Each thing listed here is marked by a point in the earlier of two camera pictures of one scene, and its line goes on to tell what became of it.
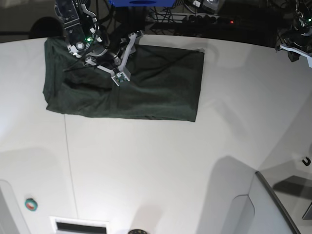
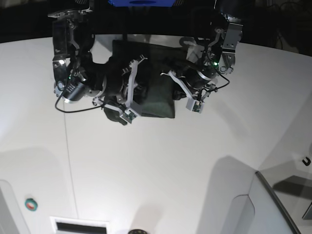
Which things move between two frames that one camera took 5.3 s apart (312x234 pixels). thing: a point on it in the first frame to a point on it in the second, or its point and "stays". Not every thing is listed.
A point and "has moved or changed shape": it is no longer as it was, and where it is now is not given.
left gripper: x=115 y=58 to x=119 y=89
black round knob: x=137 y=231 stays
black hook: x=309 y=162 stays
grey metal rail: x=271 y=189 stays
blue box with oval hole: x=143 y=3 stays
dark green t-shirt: x=165 y=82 has moved or changed shape
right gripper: x=295 y=48 to x=196 y=83
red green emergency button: x=30 y=204 stays
